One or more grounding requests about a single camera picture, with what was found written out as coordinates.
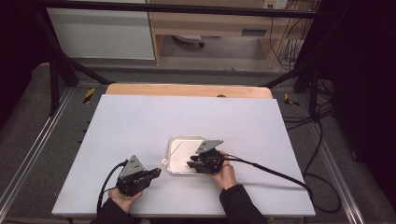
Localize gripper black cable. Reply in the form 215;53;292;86
222;154;342;215
96;160;129;215

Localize white cabinet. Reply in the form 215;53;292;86
46;0;156;61

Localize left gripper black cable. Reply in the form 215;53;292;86
96;160;129;215

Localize black metal frame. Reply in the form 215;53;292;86
29;0;353;117

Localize white square tray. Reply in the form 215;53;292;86
166;134;209;175

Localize white chair base with caster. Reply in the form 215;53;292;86
172;35;205;49

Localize person's right hand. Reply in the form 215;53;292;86
209;151;237;190

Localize white power strip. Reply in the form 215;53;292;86
262;0;289;10

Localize light wooden desk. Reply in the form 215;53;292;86
146;0;316;68

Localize white board sheet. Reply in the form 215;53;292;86
51;94;316;218

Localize thin wooden skewer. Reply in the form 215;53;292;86
159;142;183;171

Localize hanging black cables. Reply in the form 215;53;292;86
268;0;316;72

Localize black floor cables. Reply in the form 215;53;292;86
281;77;335;132

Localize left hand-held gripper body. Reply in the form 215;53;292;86
116;154;153;197

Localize wooden table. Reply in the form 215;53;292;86
106;82;274;100

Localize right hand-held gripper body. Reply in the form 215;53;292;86
195;139;224;175

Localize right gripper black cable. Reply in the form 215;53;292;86
222;154;342;215

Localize aluminium floor rail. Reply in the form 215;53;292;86
310;122;366;224
0;88;75;213

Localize person's left hand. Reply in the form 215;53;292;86
107;187;144;214

